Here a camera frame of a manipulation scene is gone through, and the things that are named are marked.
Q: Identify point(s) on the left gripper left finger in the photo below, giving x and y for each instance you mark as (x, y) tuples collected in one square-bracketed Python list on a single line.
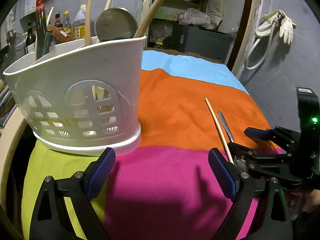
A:
[(50, 219)]

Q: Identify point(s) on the silver spoon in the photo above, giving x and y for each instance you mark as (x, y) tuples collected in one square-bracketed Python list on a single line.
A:
[(115, 24)]

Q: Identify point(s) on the black cabinet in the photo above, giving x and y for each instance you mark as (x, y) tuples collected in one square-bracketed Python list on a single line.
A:
[(207, 43)]

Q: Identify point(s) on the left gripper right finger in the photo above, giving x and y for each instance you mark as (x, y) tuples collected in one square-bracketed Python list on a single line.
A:
[(271, 219)]

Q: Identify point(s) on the silver fork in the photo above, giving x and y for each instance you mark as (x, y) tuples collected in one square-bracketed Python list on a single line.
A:
[(43, 34)]

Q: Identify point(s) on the red plastic bag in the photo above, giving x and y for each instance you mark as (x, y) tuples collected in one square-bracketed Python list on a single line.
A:
[(39, 5)]

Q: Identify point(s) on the light bamboo chopstick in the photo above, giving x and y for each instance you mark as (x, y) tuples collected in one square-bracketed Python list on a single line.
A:
[(219, 130), (108, 0)]

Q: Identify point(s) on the brown wooden chopstick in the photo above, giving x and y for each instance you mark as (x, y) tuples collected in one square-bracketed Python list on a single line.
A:
[(147, 20), (88, 23)]

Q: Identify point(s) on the colourful striped towel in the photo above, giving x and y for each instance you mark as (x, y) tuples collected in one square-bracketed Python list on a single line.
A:
[(165, 189)]

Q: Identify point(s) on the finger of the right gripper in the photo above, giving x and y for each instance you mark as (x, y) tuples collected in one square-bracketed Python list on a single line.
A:
[(247, 155), (259, 134)]

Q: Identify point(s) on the white rubber gloves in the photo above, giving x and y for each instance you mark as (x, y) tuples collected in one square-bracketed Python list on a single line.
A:
[(274, 19)]

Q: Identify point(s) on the clear plastic bag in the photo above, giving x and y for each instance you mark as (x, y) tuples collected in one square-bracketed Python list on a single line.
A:
[(197, 18)]

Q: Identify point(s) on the dark soy sauce bottle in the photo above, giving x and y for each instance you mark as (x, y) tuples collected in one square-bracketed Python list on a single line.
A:
[(30, 40)]

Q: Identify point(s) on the white plastic utensil caddy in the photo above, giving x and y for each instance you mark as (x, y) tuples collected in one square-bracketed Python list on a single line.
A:
[(82, 99)]

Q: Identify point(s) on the white wall box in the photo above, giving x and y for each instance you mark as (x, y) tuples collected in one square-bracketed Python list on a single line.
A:
[(29, 7)]

